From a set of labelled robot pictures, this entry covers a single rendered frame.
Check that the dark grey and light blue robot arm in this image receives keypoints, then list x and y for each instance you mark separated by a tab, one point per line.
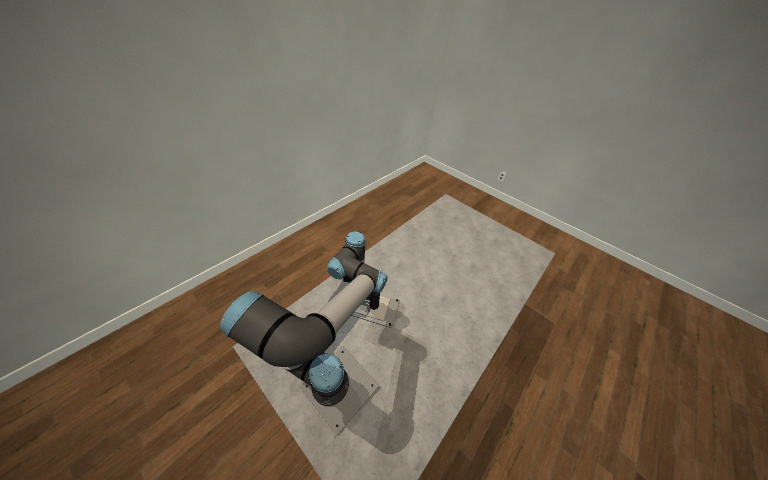
297	344

